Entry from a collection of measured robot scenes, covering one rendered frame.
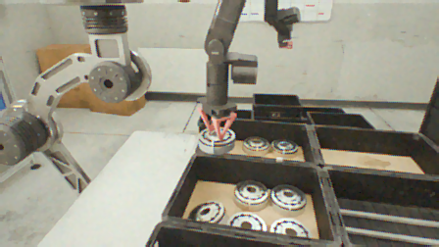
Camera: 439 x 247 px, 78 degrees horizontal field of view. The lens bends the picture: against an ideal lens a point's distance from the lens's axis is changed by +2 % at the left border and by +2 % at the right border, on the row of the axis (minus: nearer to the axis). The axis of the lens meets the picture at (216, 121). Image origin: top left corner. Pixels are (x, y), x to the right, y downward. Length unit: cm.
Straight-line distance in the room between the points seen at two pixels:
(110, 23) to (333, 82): 342
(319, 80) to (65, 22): 356
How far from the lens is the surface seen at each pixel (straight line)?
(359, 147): 121
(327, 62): 390
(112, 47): 97
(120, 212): 106
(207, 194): 87
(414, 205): 101
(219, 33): 62
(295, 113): 229
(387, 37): 409
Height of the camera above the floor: 139
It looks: 25 degrees down
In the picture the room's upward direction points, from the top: straight up
